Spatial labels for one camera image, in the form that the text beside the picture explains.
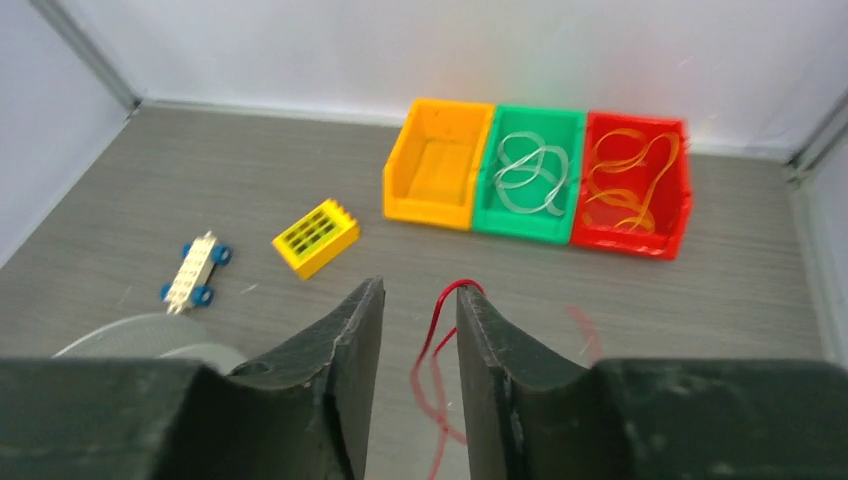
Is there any green bin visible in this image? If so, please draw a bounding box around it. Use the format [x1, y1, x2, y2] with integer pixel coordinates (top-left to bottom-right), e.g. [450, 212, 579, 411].
[472, 104, 588, 245]

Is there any orange wire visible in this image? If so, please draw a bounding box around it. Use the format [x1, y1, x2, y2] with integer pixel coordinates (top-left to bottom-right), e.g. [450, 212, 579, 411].
[582, 129, 682, 233]

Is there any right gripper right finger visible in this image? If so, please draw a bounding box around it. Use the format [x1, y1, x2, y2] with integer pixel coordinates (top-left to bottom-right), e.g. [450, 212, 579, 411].
[456, 287, 644, 479]

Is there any orange bin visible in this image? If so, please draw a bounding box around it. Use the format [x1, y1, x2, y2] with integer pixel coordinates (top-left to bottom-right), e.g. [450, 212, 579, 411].
[383, 98, 496, 231]

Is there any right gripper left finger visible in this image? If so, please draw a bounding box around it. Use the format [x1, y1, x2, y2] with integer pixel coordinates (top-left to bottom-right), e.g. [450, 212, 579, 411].
[153, 277, 385, 479]

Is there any aluminium frame post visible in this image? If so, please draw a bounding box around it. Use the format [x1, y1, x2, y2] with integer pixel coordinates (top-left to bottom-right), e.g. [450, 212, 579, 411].
[784, 91, 847, 184]
[29, 0, 143, 114]

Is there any red wire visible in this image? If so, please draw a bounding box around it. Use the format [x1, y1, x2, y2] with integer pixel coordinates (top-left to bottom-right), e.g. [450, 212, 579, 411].
[409, 278, 604, 480]

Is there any right aluminium frame post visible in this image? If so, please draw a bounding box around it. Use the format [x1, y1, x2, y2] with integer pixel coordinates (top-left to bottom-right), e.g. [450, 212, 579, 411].
[784, 91, 847, 184]

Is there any white wire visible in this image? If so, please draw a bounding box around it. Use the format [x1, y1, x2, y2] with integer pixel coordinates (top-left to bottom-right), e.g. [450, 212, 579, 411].
[493, 131, 571, 217]

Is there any grey cable spool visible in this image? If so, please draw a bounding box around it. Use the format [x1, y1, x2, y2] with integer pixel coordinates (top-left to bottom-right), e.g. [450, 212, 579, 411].
[55, 313, 247, 375]

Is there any yellow toy brick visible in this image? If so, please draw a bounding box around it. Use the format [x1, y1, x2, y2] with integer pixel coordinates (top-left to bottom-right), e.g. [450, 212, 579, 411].
[272, 198, 360, 280]

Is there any red bin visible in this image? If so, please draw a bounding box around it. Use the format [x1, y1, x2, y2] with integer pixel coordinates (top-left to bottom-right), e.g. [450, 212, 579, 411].
[569, 110, 694, 260]

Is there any left aluminium frame post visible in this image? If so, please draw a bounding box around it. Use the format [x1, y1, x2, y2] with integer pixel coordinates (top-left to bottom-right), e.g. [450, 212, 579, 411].
[29, 0, 143, 114]

